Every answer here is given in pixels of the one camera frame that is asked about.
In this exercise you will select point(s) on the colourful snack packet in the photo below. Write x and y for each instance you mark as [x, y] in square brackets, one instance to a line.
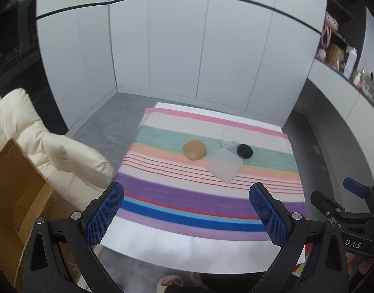
[300, 268]

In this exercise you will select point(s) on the brown patterned bag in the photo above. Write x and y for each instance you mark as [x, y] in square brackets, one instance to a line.
[335, 54]

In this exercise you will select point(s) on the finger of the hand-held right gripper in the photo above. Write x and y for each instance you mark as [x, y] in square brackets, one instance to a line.
[327, 203]
[355, 186]

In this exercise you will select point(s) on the tall white bottle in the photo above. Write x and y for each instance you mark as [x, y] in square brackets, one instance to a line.
[350, 62]

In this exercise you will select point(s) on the small clear round lid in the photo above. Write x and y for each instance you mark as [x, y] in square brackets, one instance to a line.
[229, 143]

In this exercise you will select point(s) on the striped colourful cloth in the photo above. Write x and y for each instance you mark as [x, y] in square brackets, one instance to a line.
[181, 189]

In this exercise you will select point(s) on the group of small jars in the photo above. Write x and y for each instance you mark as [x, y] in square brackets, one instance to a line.
[370, 84]

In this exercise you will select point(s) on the person's foot in sandal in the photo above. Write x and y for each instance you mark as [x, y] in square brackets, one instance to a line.
[171, 280]

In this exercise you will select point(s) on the brown cardboard box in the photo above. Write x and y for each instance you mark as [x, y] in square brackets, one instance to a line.
[9, 189]

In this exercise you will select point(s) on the wall outlet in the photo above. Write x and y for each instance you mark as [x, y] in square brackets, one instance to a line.
[316, 149]

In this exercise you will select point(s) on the black glass panel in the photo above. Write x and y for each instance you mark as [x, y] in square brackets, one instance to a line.
[19, 52]

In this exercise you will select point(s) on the translucent square plastic lid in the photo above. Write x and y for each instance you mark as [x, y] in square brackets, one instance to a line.
[224, 166]

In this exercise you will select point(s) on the small pink plush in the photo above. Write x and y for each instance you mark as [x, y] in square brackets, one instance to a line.
[321, 54]

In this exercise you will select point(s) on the white table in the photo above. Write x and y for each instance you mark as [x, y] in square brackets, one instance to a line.
[190, 253]

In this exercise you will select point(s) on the person's right hand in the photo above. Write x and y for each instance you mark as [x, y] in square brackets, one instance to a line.
[367, 267]

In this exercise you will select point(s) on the pink plush bag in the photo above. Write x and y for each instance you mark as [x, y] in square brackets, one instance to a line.
[330, 26]

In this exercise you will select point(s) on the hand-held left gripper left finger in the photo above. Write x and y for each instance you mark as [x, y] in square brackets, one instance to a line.
[104, 213]

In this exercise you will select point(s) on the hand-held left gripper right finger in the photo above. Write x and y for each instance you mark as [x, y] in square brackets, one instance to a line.
[268, 216]

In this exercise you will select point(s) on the black round compact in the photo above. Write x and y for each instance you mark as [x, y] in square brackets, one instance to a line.
[244, 151]

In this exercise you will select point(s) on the cream padded chair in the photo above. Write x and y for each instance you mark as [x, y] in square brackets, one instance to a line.
[52, 149]

